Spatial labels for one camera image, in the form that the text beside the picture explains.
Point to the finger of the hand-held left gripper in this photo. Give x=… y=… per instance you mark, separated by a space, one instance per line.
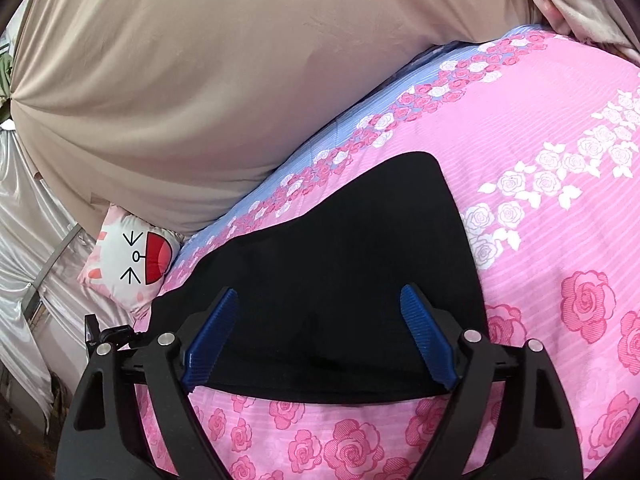
x=117 y=335

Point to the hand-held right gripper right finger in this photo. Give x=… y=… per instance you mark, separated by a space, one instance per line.
x=430 y=340

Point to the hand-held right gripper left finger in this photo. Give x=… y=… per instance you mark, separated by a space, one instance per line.
x=207 y=345

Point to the black pants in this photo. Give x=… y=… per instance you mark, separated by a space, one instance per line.
x=350 y=240

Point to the cartoon face pillow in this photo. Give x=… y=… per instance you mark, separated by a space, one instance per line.
x=125 y=260

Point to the silver satin curtain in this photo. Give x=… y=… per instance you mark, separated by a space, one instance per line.
x=35 y=260

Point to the pink rose bedsheet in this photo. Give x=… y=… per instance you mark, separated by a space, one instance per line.
x=525 y=170

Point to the beige duvet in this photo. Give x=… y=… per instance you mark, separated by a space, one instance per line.
x=225 y=85

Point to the pale floral fleece blanket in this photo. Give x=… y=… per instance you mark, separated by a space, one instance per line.
x=585 y=5

